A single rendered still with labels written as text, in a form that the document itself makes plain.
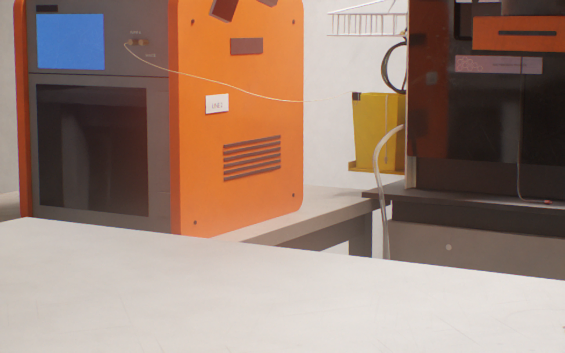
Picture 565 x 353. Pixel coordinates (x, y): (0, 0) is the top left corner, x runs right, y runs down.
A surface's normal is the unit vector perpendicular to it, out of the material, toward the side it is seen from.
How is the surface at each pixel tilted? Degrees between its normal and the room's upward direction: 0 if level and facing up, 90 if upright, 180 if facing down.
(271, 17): 90
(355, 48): 90
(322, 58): 90
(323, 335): 0
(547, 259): 90
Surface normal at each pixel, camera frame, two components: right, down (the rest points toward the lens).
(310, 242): 0.86, 0.07
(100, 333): 0.00, -0.99
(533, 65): -0.50, 0.12
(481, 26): -0.85, 0.07
